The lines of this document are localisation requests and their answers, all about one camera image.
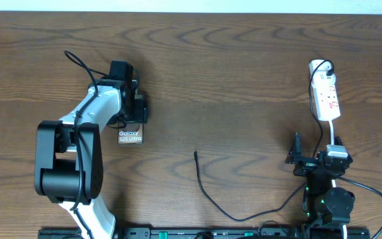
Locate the white USB charger adapter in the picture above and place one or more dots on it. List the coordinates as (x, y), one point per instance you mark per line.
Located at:
(320, 65)

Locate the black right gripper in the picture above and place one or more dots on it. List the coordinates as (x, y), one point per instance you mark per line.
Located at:
(295, 155)

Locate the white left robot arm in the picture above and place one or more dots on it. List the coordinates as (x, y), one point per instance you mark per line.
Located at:
(68, 159)

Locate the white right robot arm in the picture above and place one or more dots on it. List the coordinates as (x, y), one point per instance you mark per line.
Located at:
(327, 205)

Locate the white power strip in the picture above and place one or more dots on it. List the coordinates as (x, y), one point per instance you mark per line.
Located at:
(325, 96)

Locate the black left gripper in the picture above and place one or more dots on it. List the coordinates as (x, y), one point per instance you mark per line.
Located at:
(141, 115)

